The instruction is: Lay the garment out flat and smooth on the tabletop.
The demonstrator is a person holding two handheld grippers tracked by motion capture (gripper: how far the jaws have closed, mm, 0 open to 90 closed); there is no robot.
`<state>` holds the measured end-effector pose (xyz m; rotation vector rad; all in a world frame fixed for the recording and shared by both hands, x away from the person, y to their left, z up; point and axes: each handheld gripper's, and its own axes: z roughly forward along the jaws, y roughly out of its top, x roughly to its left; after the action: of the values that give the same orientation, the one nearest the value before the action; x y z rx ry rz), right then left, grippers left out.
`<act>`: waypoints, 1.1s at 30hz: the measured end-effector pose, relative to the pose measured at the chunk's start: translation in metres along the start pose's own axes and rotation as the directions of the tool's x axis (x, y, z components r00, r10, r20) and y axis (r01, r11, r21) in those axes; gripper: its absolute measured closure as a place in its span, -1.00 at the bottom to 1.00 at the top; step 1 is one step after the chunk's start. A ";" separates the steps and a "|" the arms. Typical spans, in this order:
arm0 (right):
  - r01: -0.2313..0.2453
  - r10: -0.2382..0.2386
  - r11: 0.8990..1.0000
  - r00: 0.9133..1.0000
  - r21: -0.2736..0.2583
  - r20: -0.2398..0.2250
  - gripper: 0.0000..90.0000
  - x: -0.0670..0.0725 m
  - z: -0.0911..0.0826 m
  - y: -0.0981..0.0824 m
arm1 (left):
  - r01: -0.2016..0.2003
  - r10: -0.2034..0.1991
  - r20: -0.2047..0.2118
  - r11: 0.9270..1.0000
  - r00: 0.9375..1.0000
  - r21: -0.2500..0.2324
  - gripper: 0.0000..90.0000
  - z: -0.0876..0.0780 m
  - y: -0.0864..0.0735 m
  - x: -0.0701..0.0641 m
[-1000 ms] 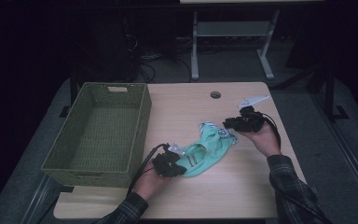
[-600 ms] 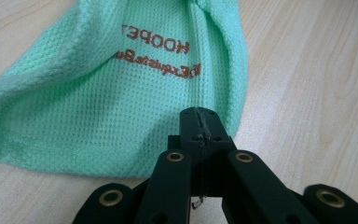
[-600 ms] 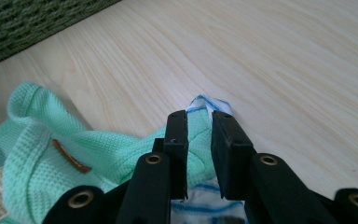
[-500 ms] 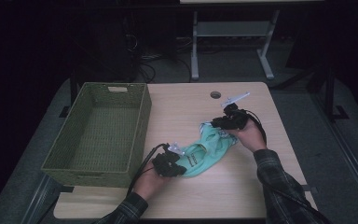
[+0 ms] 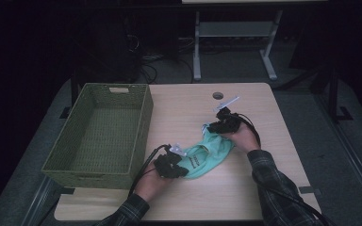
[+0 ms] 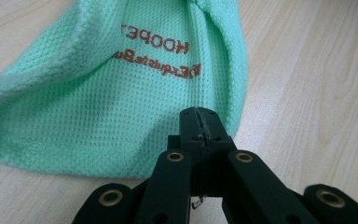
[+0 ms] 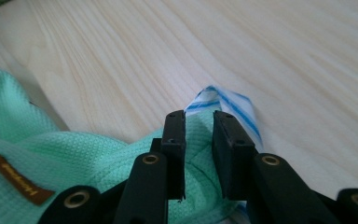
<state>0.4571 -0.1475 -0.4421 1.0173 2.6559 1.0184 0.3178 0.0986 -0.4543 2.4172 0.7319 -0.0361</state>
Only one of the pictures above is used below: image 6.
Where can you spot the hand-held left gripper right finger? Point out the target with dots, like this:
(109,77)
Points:
(216,130)

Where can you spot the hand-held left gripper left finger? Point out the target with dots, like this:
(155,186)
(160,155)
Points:
(190,133)

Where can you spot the mint green sock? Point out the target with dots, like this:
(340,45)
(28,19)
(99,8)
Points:
(112,118)

